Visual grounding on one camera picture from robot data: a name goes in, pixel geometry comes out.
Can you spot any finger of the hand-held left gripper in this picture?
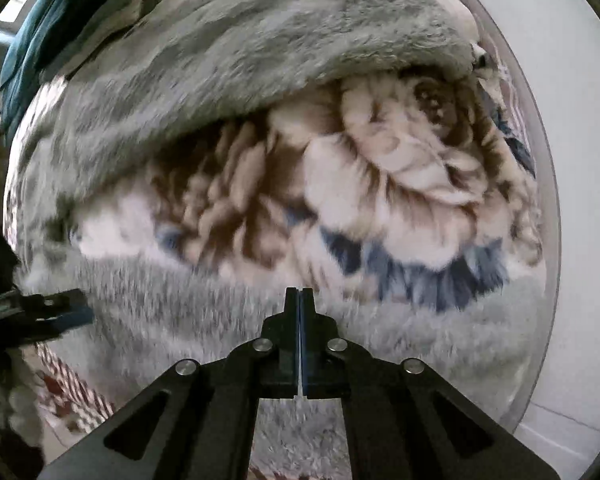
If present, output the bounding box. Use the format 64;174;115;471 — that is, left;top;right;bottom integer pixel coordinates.
15;288;96;344

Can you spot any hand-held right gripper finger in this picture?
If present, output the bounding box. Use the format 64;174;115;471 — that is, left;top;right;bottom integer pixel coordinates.
37;287;301;480
301;288;563;480

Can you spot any grey fluffy blanket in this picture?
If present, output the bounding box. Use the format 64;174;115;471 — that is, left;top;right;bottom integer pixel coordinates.
2;0;548;476

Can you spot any red checked cloth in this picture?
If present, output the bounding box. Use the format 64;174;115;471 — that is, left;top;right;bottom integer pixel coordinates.
32;345;116;433

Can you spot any floral fleece blanket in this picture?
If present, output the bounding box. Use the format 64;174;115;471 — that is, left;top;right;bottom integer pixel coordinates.
70;0;546;313

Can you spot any window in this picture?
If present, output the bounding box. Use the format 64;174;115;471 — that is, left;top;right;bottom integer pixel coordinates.
0;0;36;53

